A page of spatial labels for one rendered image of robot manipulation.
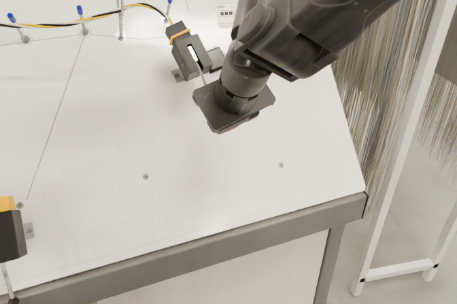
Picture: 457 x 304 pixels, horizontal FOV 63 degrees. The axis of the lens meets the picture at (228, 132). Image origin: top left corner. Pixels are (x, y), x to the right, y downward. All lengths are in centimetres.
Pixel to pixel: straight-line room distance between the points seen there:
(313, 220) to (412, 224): 134
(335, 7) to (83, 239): 49
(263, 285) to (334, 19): 67
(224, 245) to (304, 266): 29
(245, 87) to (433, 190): 193
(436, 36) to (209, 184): 67
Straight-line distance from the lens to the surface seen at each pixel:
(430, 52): 106
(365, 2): 34
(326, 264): 96
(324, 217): 74
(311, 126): 74
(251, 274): 85
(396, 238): 195
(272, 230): 70
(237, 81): 43
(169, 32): 63
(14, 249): 56
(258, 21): 37
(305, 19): 34
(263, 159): 69
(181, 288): 80
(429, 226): 207
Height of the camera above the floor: 137
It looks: 34 degrees down
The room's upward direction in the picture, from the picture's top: straight up
